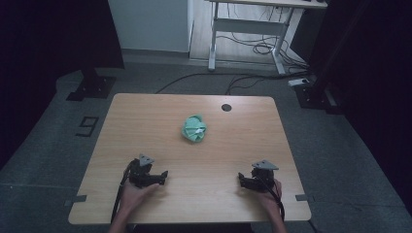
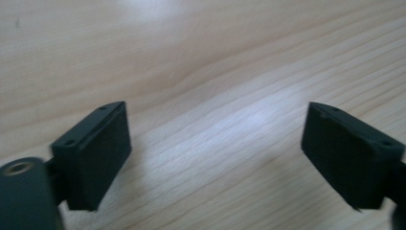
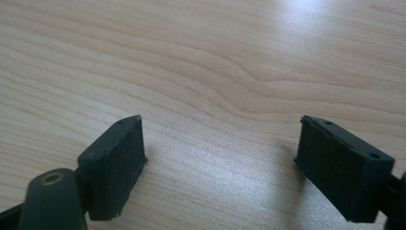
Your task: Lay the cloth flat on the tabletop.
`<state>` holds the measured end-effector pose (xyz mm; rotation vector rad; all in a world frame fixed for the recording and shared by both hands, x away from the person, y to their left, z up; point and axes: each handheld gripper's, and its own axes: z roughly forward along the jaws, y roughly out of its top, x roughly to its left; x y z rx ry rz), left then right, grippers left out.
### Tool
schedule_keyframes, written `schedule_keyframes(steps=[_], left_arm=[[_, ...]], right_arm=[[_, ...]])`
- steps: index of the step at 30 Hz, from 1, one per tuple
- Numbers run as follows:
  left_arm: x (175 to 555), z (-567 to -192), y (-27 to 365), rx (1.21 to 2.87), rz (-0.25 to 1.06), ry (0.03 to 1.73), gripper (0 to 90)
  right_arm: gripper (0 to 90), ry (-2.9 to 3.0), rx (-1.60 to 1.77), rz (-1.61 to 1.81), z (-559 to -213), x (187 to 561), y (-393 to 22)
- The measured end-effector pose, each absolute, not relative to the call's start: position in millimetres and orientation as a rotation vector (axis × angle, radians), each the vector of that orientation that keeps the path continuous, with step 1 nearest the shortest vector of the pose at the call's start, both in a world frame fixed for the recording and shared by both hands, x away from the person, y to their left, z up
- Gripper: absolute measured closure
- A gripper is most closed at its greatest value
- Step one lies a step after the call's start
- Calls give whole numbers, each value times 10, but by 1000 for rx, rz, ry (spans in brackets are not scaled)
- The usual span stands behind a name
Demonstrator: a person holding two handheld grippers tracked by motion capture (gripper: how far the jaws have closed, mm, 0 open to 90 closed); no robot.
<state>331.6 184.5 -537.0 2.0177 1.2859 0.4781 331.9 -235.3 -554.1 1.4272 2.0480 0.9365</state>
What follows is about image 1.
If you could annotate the grey tape strip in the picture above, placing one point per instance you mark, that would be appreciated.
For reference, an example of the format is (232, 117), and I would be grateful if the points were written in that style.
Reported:
(302, 197)
(77, 199)

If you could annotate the person's right hand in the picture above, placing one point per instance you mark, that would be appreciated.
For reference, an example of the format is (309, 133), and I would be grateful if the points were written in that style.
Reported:
(270, 199)

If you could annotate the black stand with square base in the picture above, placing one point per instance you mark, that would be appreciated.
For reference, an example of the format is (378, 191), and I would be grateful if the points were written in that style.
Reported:
(94, 85)

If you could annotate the person's left hand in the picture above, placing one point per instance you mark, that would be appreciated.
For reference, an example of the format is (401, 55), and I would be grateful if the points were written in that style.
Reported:
(132, 197)

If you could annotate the white power strip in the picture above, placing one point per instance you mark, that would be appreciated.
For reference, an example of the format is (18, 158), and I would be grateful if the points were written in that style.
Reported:
(298, 82)

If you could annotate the white desk frame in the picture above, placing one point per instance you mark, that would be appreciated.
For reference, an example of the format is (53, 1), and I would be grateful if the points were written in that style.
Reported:
(246, 26)

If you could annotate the black round table grommet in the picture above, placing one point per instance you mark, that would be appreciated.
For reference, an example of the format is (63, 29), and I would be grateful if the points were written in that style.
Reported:
(226, 107)

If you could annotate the green towel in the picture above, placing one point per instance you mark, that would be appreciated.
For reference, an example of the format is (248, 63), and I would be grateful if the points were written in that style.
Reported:
(194, 128)

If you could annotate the person's dark clothing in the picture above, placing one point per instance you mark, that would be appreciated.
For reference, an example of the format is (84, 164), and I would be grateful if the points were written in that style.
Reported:
(194, 228)

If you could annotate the dark curtain with pole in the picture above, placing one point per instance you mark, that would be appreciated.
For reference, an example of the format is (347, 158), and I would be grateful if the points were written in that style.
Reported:
(372, 64)

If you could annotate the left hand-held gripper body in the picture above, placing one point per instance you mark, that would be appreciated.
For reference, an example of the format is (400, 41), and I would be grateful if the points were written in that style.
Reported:
(140, 176)

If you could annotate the large black curtain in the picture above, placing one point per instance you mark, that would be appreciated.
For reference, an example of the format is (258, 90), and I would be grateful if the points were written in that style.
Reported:
(48, 39)

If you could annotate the black stand with long base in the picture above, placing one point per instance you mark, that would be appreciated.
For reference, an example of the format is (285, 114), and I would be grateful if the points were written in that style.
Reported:
(312, 97)

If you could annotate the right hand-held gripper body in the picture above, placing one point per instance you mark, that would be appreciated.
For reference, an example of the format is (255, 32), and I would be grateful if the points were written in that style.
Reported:
(265, 176)

